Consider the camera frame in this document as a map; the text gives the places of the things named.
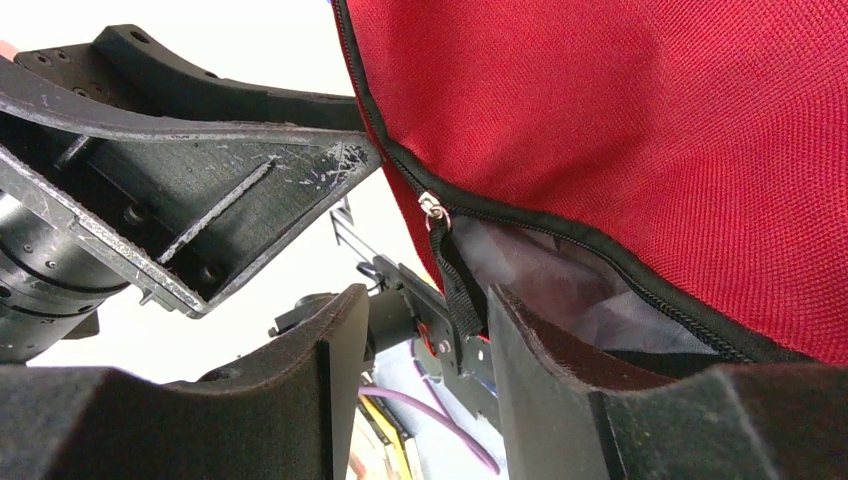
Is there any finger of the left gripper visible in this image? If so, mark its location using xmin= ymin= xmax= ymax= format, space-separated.
xmin=1 ymin=60 xmax=380 ymax=318
xmin=14 ymin=24 xmax=364 ymax=132

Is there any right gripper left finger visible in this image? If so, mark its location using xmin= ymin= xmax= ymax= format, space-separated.
xmin=1 ymin=284 xmax=369 ymax=479

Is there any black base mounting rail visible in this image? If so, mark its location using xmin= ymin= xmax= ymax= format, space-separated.
xmin=280 ymin=202 xmax=502 ymax=431

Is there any red backpack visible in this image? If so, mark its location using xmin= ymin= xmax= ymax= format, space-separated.
xmin=333 ymin=1 xmax=847 ymax=366

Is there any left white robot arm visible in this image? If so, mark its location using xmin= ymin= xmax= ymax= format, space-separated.
xmin=1 ymin=24 xmax=380 ymax=364

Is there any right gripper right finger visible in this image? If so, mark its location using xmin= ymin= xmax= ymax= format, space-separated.
xmin=487 ymin=286 xmax=847 ymax=479

